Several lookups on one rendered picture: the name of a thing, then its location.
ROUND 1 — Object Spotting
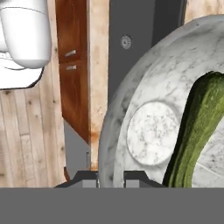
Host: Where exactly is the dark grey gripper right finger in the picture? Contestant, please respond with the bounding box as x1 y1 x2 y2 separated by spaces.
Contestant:
123 170 168 189

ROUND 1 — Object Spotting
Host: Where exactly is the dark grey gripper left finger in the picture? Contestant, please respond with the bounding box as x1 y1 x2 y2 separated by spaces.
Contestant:
53 170 99 189

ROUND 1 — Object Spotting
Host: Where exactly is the white marble bowl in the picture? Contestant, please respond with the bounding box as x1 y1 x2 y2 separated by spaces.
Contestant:
97 14 224 189

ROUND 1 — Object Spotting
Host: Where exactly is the brown wooden cupboard door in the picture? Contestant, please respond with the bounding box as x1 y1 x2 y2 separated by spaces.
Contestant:
59 59 91 144

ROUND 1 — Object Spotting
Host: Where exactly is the green squash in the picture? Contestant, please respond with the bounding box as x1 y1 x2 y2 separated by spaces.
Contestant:
162 70 224 189

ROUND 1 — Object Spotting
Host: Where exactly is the round metal sink drain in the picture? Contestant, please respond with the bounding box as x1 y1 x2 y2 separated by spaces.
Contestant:
120 35 132 50

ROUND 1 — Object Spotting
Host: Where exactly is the grey sink basin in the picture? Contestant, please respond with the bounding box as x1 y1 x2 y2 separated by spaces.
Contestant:
107 0 187 103

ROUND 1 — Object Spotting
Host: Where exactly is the brown wooden drawer front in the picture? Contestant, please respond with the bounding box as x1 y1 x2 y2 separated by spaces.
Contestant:
54 0 88 65

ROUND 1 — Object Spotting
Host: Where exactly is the silver drawer handle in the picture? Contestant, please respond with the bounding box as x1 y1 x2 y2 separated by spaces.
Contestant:
64 49 77 58

